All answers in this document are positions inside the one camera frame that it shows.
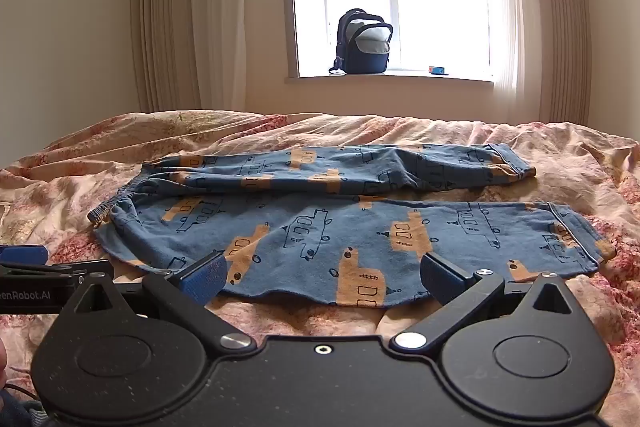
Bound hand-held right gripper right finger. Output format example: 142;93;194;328
390;253;583;353

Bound white window sill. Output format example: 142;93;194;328
285;69;496;86

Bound beige pleated curtain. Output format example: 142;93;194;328
129;0;203;114
537;0;593;125

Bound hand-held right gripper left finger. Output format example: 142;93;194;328
62;252;253;350

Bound person's blue jeans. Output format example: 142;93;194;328
0;389;48;427

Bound dark blue backpack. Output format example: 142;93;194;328
328;9;394;75

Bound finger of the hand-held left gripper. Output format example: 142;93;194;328
0;245;49;265
0;260;115;288

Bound black cable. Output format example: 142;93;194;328
0;384;38;403

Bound blue printed pants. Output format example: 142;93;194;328
87;143;616;308

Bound pink floral blanket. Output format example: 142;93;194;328
0;109;640;427

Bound white sheer curtain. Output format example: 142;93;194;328
487;0;543;120
197;0;249;112

